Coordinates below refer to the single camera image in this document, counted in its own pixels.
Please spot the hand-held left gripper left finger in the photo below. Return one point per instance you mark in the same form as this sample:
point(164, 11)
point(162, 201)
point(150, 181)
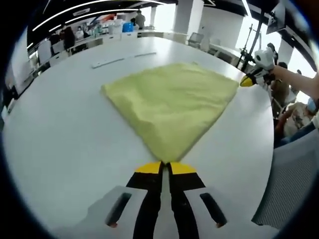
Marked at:
point(149, 199)

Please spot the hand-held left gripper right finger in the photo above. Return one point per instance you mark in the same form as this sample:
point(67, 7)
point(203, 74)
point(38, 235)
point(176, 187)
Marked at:
point(184, 199)

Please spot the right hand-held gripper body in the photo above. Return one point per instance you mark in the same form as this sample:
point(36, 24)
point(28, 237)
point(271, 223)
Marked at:
point(265, 58)

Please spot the yellow black blue garment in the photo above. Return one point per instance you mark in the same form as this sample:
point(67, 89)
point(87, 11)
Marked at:
point(172, 104)

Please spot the black tripod stand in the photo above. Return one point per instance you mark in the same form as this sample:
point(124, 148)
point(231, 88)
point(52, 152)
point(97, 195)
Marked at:
point(250, 44)

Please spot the white side desk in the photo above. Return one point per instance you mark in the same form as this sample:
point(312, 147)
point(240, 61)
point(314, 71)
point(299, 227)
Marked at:
point(224, 51)

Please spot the black monitor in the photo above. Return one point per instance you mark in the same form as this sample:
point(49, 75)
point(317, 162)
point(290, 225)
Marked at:
point(276, 20)

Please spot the grey swivel office chair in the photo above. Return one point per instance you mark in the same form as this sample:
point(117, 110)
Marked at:
point(196, 39)

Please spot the blue water barrel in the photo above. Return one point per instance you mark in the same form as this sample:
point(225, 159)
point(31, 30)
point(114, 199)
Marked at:
point(127, 27)

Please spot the white flat strip with holes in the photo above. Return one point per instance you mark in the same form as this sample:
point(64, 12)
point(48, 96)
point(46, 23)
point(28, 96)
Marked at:
point(112, 61)

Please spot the white desk row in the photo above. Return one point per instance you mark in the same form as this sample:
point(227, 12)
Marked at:
point(99, 42)

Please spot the white rounded chair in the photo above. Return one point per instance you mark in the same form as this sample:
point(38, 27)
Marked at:
point(44, 51)

